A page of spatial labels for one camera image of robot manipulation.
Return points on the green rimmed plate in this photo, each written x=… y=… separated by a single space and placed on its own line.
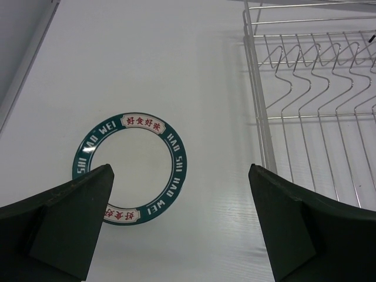
x=149 y=161

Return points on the wire dish rack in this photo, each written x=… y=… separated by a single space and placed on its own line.
x=312 y=73

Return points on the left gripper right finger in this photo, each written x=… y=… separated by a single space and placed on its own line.
x=310 y=237

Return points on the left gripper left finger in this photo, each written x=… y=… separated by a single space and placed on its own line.
x=52 y=235

